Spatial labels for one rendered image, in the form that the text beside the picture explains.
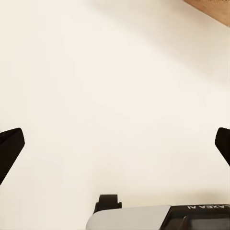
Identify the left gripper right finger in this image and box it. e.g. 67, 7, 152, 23
215, 127, 230, 166

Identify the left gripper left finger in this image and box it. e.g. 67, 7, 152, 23
0, 127, 25, 184

